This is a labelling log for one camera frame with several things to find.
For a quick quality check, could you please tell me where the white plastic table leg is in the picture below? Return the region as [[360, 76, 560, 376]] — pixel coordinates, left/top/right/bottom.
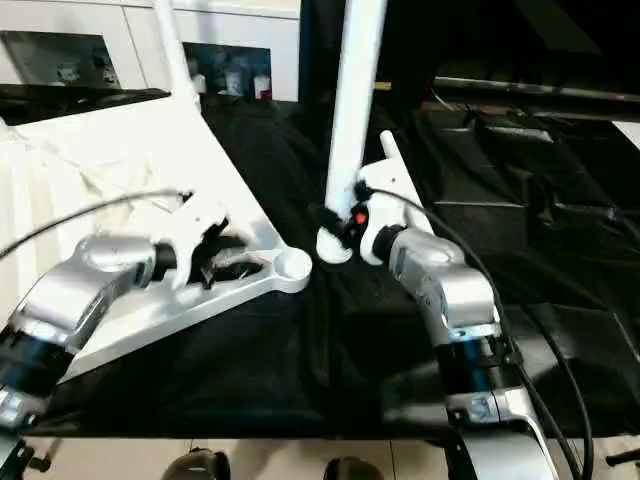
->
[[315, 0, 390, 265], [377, 130, 437, 237], [151, 0, 202, 113]]

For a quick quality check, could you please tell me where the white plastic table top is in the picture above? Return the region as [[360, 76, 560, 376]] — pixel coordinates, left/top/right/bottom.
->
[[0, 92, 314, 387]]

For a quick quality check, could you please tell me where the black mat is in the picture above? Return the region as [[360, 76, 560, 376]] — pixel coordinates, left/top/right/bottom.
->
[[0, 85, 640, 441]]

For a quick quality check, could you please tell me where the grey left robot foot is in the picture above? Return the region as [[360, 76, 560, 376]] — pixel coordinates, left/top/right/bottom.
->
[[160, 448, 230, 480]]

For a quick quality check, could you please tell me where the grey robot foot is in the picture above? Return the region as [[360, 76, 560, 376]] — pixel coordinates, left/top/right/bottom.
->
[[160, 448, 230, 480], [321, 456, 387, 480]]

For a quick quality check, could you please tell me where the grey right robot foot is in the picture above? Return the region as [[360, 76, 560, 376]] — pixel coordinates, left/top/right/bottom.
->
[[321, 456, 387, 480]]

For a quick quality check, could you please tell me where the black metal bar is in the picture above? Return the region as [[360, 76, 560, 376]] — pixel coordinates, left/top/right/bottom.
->
[[431, 75, 640, 113]]

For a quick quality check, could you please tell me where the white cabinet with glass doors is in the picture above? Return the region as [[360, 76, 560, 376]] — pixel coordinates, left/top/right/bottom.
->
[[0, 0, 302, 104]]

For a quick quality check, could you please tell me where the black metal stand leg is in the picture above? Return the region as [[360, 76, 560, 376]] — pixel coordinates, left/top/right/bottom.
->
[[0, 438, 53, 477]]

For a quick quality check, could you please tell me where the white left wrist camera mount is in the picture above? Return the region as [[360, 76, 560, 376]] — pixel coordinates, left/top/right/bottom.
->
[[160, 194, 234, 292]]

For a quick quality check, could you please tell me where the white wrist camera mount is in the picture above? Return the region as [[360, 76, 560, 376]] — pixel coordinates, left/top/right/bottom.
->
[[351, 157, 412, 267], [160, 194, 234, 292]]

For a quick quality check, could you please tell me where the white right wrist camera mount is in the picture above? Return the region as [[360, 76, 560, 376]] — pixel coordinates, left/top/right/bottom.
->
[[351, 157, 412, 267]]

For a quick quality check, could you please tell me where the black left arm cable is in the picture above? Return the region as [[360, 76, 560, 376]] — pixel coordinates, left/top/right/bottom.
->
[[0, 189, 193, 263]]

